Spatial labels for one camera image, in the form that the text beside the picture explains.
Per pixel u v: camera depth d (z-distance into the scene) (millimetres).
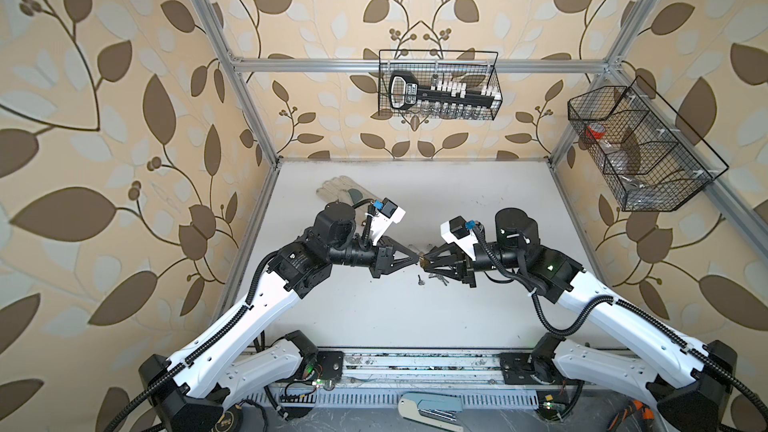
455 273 587
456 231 530
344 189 1102
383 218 570
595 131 883
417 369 753
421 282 889
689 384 392
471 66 910
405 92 845
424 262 620
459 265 568
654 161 723
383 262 547
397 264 596
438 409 670
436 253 615
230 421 654
